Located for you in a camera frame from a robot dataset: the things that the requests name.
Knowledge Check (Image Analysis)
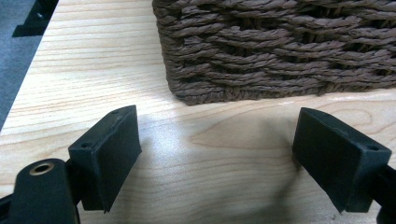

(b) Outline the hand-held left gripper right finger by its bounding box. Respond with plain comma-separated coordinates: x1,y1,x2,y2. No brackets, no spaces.
291,106,393,215

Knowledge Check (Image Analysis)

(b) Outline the brown woven basket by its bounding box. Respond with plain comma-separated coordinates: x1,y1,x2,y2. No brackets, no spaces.
151,0,396,106

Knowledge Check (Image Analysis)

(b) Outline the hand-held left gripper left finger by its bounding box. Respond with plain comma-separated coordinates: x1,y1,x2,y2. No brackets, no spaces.
67,105,143,215

